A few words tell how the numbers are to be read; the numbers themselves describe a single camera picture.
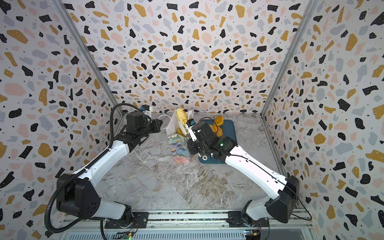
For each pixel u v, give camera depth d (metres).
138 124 0.64
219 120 1.17
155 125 0.73
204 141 0.52
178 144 0.82
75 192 0.45
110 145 0.53
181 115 0.76
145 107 0.72
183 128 0.73
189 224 0.73
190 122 0.63
